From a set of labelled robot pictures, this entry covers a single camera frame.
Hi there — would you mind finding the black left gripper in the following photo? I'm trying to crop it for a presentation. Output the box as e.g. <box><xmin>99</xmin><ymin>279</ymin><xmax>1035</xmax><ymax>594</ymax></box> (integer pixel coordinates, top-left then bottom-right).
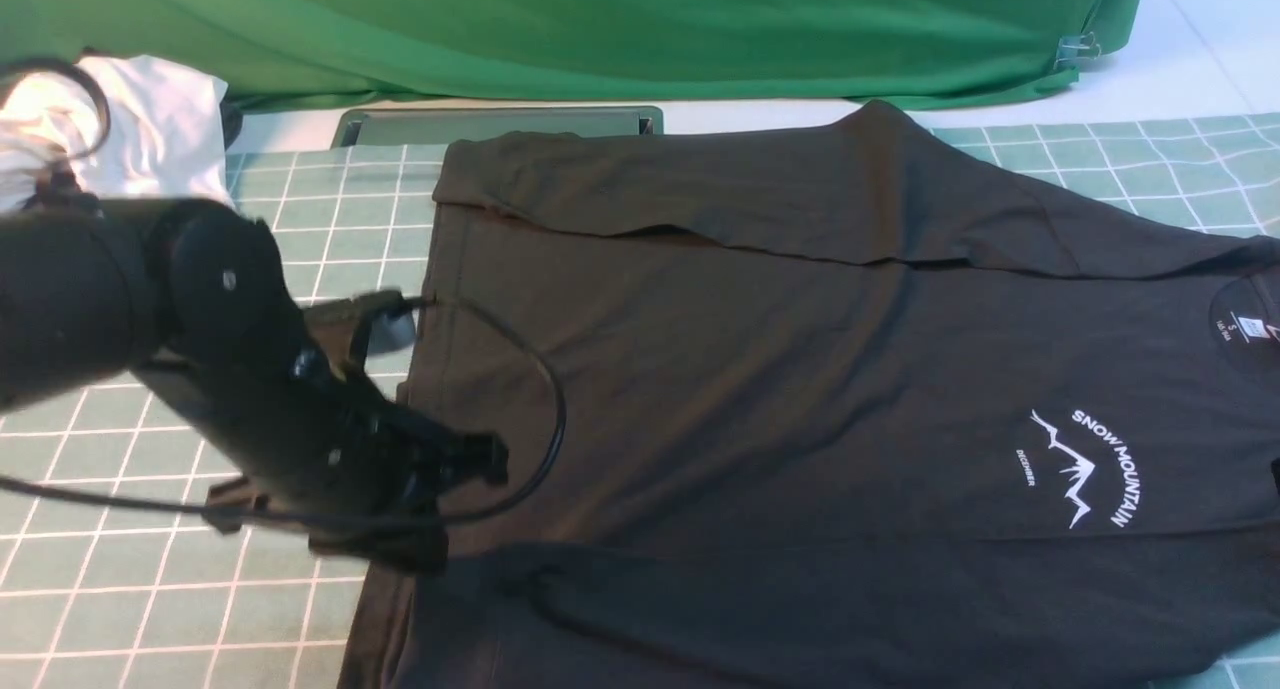
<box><xmin>134</xmin><ymin>350</ymin><xmax>509</xmax><ymax>575</ymax></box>

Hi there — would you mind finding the dark gray long-sleeve top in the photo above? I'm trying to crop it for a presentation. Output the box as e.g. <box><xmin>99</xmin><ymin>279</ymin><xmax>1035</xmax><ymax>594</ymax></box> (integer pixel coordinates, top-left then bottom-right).
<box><xmin>339</xmin><ymin>102</ymin><xmax>1279</xmax><ymax>688</ymax></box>

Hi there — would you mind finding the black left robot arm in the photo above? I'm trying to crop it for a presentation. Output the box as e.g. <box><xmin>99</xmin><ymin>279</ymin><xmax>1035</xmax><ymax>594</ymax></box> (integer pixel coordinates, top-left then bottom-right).
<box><xmin>1</xmin><ymin>197</ymin><xmax>508</xmax><ymax>570</ymax></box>

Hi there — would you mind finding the green checkered table mat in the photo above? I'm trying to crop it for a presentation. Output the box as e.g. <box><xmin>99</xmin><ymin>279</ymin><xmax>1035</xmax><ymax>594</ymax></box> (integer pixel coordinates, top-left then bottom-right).
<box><xmin>1</xmin><ymin>111</ymin><xmax>1279</xmax><ymax>688</ymax></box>

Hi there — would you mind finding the metal binder clip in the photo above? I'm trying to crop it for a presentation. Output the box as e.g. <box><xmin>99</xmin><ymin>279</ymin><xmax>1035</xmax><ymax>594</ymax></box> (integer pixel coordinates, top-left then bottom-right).
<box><xmin>1052</xmin><ymin>32</ymin><xmax>1105</xmax><ymax>70</ymax></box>

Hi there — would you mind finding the white crumpled garment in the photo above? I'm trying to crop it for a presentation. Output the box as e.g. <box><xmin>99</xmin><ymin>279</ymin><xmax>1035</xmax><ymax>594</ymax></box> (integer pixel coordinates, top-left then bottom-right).
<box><xmin>1</xmin><ymin>56</ymin><xmax>230</xmax><ymax>214</ymax></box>

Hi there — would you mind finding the green backdrop cloth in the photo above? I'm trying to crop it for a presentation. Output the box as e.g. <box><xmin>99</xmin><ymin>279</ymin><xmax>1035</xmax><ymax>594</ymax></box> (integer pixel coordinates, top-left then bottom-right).
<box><xmin>3</xmin><ymin>0</ymin><xmax>1140</xmax><ymax>111</ymax></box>

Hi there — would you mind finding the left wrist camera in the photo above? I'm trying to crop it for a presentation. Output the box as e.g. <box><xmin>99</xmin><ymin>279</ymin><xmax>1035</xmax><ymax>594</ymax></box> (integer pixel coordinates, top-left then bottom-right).
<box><xmin>303</xmin><ymin>291</ymin><xmax>419</xmax><ymax>362</ymax></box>

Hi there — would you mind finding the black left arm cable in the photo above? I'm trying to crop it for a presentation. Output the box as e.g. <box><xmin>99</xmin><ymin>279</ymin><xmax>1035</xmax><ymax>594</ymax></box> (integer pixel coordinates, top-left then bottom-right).
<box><xmin>0</xmin><ymin>295</ymin><xmax>568</xmax><ymax>531</ymax></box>

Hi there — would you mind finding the gray metal cable tray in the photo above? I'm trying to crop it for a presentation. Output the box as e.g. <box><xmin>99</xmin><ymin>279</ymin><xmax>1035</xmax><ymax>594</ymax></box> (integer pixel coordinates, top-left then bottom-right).
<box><xmin>332</xmin><ymin>105</ymin><xmax>664</xmax><ymax>149</ymax></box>

